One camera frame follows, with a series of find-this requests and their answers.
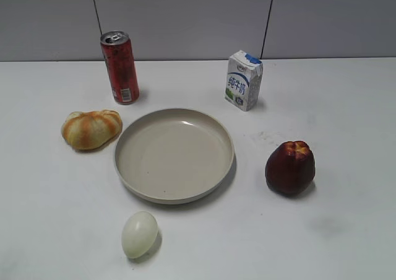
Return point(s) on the dark red apple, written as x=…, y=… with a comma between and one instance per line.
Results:
x=290, y=169

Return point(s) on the red soda can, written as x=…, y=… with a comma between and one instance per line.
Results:
x=118, y=55

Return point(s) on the white blue milk carton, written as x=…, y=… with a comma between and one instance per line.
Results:
x=243, y=80

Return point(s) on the beige round plate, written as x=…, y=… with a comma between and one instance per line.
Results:
x=174, y=156

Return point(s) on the round bread roll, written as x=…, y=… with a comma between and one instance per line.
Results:
x=85, y=131

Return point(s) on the white egg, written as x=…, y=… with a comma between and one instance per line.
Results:
x=139, y=234

